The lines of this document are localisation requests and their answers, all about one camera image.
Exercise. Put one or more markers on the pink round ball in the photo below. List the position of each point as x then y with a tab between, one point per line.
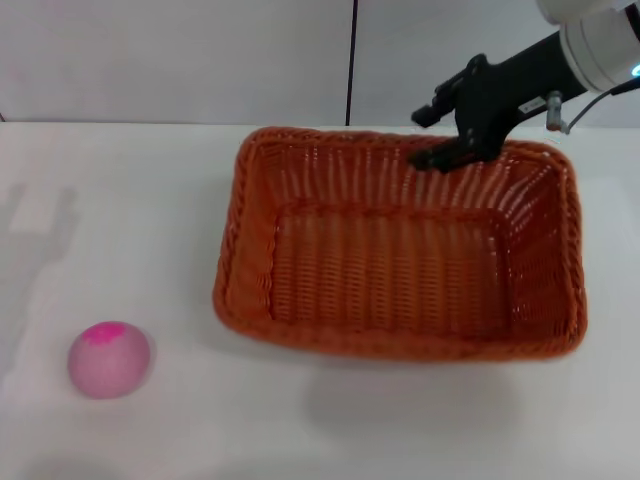
107	365

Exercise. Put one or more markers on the black wall seam strip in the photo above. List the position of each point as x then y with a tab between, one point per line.
352	60

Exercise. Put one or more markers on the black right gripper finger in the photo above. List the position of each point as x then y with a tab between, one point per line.
442	157
445	97

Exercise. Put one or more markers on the orange woven plastic basket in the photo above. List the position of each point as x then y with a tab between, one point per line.
390	270

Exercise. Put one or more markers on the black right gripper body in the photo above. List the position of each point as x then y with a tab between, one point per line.
505	90

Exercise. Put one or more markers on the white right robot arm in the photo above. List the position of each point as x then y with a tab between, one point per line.
595	40

